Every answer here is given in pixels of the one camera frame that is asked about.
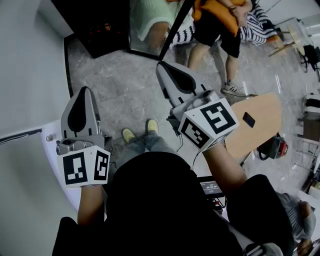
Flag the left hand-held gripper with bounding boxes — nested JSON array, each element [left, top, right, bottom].
[[56, 86, 111, 189]]

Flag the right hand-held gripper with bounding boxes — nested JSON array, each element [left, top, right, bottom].
[[155, 61, 240, 153]]

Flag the person's right forearm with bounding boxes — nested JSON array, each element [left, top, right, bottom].
[[201, 141, 249, 196]]

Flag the person's left forearm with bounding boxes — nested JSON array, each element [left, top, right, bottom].
[[76, 184, 106, 226]]

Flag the white cabinet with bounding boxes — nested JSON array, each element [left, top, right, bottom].
[[39, 119, 83, 214]]

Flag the person's yellow right shoe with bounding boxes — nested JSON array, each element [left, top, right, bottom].
[[146, 118, 159, 134]]

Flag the person's yellow shoe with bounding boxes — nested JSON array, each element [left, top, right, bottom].
[[146, 118, 159, 134], [121, 127, 137, 145]]

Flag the person's yellow left shoe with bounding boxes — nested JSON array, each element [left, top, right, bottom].
[[121, 127, 137, 145]]

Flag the person's grey trousers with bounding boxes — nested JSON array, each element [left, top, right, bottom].
[[124, 130, 177, 156]]

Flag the black phone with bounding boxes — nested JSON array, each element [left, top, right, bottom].
[[242, 111, 257, 129]]

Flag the orange cushion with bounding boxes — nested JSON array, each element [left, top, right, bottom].
[[191, 0, 248, 38]]

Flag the light wooden oval table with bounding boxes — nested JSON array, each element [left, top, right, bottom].
[[224, 91, 283, 160]]

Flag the black and white striped sofa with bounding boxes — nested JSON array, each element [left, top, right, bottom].
[[171, 4, 279, 48]]

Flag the small black monitor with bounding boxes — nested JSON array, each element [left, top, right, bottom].
[[198, 175, 224, 196]]

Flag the person's black shirt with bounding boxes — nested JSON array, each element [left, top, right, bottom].
[[51, 151, 295, 256]]

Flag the round wooden side table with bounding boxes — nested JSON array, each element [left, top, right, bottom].
[[268, 23, 307, 58]]

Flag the black office chair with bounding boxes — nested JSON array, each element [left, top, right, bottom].
[[299, 44, 320, 81]]

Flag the dark wooden cabinet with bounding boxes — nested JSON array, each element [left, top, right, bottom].
[[297, 111, 320, 143]]

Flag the metal rack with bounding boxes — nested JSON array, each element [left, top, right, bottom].
[[293, 134, 320, 174]]

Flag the black cable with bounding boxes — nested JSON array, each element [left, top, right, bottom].
[[174, 131, 185, 154]]

